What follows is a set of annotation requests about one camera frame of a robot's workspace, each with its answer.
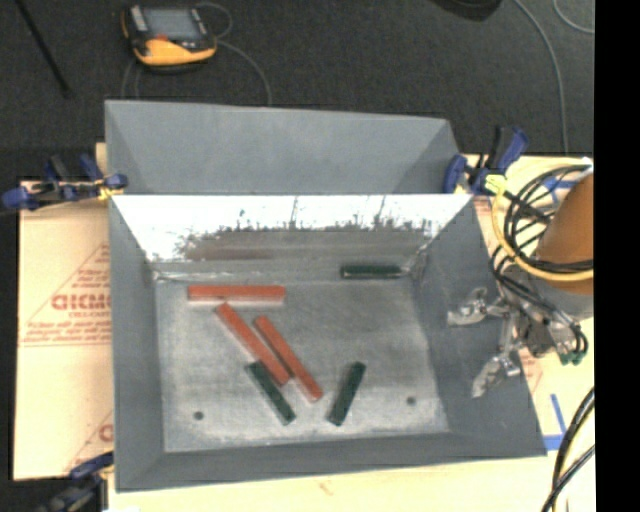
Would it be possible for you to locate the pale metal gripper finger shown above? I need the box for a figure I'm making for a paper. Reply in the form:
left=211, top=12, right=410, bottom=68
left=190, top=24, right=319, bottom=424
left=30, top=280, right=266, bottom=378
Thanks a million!
left=471, top=349, right=522, bottom=400
left=446, top=286, right=490, bottom=328

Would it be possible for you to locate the dark green flat block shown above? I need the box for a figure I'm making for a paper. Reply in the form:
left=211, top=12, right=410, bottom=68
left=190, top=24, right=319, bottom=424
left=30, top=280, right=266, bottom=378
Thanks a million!
left=243, top=360, right=298, bottom=427
left=326, top=360, right=368, bottom=428
left=339, top=263, right=406, bottom=281

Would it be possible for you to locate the grey metal bin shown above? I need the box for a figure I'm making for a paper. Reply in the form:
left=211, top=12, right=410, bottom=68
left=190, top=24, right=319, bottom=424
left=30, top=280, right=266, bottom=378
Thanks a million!
left=103, top=99, right=548, bottom=492

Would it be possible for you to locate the red-brown flat block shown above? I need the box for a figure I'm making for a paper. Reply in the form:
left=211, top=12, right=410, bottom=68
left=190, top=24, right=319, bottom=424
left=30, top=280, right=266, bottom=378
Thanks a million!
left=214, top=301, right=293, bottom=387
left=186, top=284, right=288, bottom=307
left=252, top=315, right=325, bottom=403

